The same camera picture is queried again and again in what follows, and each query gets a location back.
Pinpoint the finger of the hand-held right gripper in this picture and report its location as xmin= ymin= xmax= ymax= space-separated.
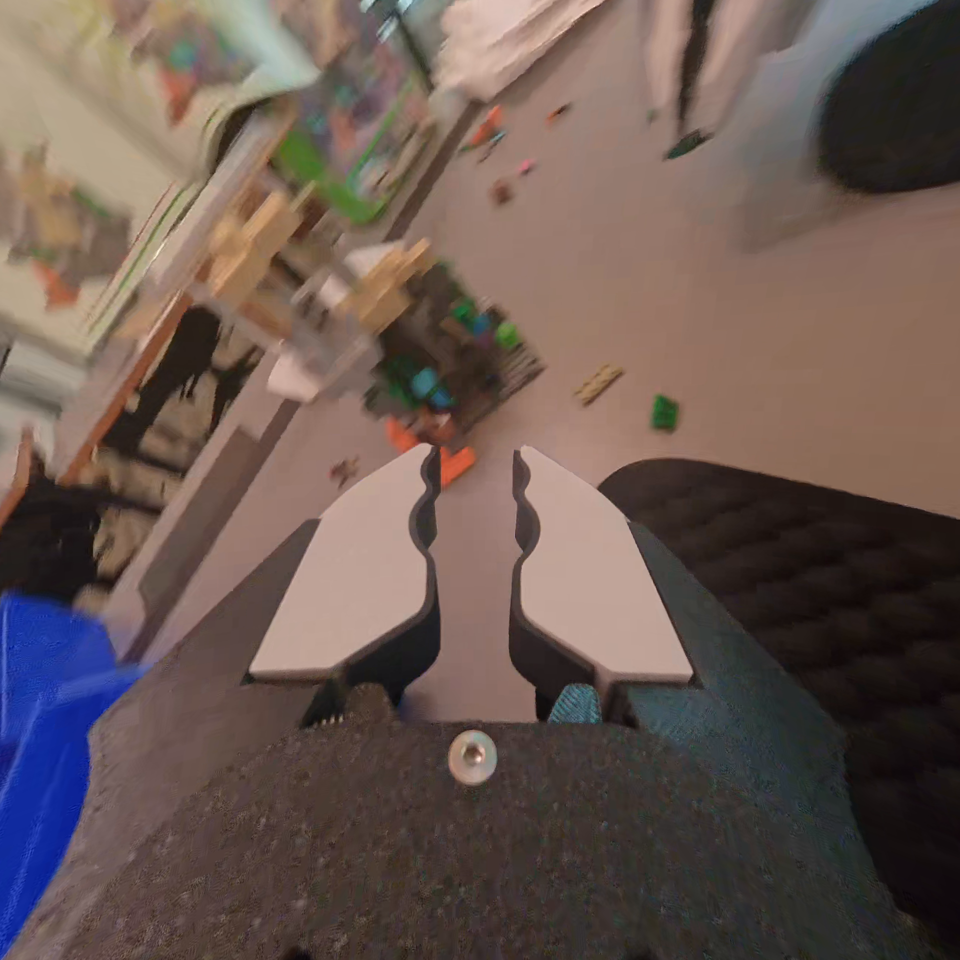
xmin=701 ymin=0 xmax=789 ymax=140
xmin=641 ymin=0 xmax=695 ymax=121

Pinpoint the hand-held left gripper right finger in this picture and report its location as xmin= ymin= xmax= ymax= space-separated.
xmin=510 ymin=444 xmax=695 ymax=721

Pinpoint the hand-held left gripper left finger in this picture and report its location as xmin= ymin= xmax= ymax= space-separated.
xmin=247 ymin=444 xmax=442 ymax=725

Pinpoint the tan toy brick plate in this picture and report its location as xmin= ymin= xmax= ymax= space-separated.
xmin=573 ymin=363 xmax=625 ymax=406

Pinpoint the blue storage bin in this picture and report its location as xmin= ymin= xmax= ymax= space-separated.
xmin=0 ymin=591 xmax=147 ymax=957

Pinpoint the grey desk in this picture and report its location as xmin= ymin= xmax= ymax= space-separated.
xmin=112 ymin=0 xmax=960 ymax=721

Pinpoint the white paper pile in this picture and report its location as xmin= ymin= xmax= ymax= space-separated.
xmin=433 ymin=0 xmax=605 ymax=104

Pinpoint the orange toy brick plate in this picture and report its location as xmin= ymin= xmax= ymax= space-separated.
xmin=386 ymin=416 xmax=477 ymax=489

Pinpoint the orange toy figure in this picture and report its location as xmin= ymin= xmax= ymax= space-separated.
xmin=465 ymin=103 xmax=511 ymax=162

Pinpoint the white stand base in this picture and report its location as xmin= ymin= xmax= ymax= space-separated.
xmin=266 ymin=330 xmax=380 ymax=404

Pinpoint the toy brick tower model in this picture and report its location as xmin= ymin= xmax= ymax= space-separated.
xmin=202 ymin=187 xmax=547 ymax=451

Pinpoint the green toy box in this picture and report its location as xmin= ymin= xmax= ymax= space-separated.
xmin=270 ymin=45 xmax=436 ymax=226

